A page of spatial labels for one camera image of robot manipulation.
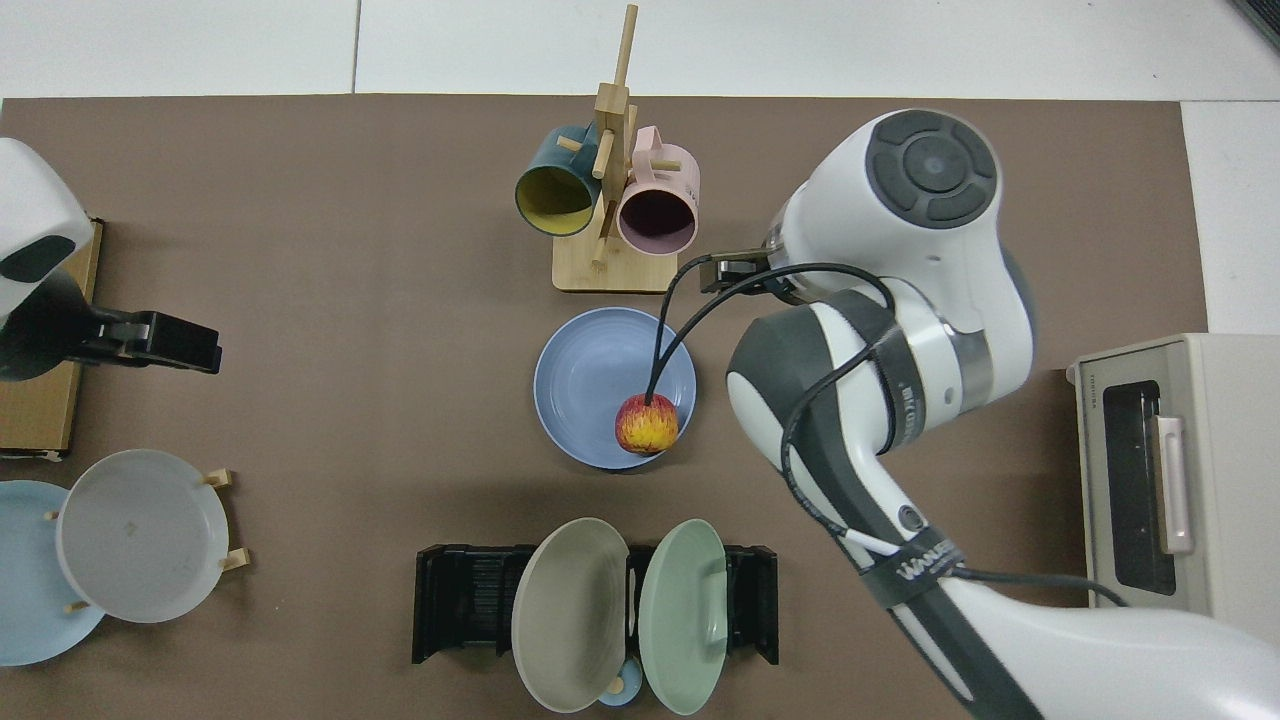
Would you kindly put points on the teal mug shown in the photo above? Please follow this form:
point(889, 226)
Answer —
point(550, 195)

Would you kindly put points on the light blue plate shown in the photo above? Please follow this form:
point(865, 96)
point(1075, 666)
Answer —
point(25, 600)

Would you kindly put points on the black dish rack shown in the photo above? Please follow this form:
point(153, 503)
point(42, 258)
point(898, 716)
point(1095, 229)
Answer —
point(460, 600)

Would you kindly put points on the brown table cloth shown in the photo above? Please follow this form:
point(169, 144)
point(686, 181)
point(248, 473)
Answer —
point(350, 350)

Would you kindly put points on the pale toaster oven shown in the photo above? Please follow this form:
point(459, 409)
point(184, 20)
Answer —
point(1230, 400)

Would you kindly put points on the red yellow apple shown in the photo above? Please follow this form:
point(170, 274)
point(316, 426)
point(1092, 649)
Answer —
point(645, 425)

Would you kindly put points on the beige plate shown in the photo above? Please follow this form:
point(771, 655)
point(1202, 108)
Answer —
point(570, 620)

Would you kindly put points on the dark grey panel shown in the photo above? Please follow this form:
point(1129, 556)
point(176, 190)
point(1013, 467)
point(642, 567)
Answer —
point(1262, 15)

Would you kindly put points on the grey plate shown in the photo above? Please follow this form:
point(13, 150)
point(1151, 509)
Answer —
point(140, 540)

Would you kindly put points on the wooden mug stand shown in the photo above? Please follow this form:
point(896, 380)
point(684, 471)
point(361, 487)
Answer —
point(615, 275)

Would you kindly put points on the small blue round thing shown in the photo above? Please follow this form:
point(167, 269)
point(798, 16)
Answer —
point(630, 682)

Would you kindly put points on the wooden plate rack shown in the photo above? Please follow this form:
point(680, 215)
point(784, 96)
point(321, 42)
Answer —
point(220, 478)

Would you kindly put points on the pink mug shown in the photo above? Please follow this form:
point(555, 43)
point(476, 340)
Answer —
point(660, 215)

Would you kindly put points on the pale green plate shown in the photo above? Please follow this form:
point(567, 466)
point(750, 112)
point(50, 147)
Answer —
point(680, 620)

